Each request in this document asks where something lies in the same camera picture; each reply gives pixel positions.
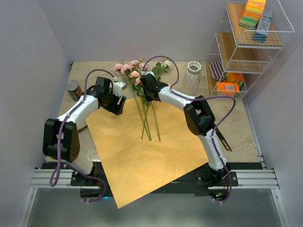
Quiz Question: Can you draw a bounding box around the small grey round tin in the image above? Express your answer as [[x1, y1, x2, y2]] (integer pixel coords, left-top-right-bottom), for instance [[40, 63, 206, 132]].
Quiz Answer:
[[65, 80, 83, 101]]

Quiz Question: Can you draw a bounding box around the aluminium frame rail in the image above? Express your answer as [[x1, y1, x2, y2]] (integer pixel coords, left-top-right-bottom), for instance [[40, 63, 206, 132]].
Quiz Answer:
[[18, 146, 291, 227]]

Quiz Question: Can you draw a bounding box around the orange wrapping paper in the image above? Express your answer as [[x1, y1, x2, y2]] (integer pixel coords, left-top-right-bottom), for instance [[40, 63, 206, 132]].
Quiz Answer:
[[86, 99, 208, 208]]

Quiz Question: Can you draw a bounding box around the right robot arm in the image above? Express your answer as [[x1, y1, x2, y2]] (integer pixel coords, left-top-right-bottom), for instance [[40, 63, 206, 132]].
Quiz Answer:
[[140, 73, 232, 186]]

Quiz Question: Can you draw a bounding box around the white wire shelf rack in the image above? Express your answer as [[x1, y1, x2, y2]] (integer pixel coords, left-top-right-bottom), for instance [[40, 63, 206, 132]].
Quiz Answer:
[[205, 0, 294, 99]]

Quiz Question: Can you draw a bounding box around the black printed ribbon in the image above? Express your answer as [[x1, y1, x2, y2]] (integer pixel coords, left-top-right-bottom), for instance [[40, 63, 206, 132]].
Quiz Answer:
[[78, 125, 234, 152]]

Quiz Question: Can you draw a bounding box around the colourful sponge pack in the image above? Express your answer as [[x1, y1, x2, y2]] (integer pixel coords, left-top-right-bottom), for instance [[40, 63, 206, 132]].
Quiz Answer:
[[239, 0, 266, 29]]

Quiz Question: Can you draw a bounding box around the blue puzzle cube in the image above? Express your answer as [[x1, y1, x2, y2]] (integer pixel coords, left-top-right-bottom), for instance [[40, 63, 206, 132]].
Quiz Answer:
[[252, 32, 267, 44]]

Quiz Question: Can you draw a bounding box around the peach rose stem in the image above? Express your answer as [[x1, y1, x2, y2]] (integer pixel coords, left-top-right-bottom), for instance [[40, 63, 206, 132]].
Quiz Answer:
[[129, 70, 152, 141]]

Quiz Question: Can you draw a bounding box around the grey tall box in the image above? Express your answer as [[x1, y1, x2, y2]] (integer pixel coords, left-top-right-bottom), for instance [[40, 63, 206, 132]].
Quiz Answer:
[[256, 9, 273, 36]]

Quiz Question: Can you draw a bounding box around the striped wavy cloth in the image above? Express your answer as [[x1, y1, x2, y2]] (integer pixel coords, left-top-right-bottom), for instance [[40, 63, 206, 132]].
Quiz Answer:
[[209, 62, 226, 80]]

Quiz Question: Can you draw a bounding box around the pale pink rose stem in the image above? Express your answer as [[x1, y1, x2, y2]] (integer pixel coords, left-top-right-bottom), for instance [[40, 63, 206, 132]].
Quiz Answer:
[[113, 60, 152, 142]]

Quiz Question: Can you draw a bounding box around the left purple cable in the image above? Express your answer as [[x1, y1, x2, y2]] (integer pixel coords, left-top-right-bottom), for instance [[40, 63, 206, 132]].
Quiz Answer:
[[49, 69, 116, 203]]

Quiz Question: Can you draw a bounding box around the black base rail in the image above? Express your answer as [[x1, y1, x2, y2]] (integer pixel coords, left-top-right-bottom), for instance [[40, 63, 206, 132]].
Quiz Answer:
[[42, 161, 263, 197]]

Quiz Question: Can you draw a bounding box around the white rose leafy stem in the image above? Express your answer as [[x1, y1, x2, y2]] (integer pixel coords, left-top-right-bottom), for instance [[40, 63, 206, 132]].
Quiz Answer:
[[141, 58, 171, 141]]

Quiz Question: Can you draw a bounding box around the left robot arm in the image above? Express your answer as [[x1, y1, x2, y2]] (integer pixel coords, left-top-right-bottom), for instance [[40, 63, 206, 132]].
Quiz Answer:
[[43, 77, 127, 187]]

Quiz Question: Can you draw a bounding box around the orange box in basket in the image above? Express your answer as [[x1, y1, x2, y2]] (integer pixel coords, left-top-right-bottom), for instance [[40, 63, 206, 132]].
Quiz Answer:
[[216, 82, 240, 97]]

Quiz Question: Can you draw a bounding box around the white ribbed vase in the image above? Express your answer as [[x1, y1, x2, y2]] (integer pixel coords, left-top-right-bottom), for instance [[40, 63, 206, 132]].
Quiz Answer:
[[181, 61, 201, 96]]

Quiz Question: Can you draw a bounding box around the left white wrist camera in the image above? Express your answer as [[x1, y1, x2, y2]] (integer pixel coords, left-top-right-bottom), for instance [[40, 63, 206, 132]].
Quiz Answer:
[[113, 81, 127, 95]]

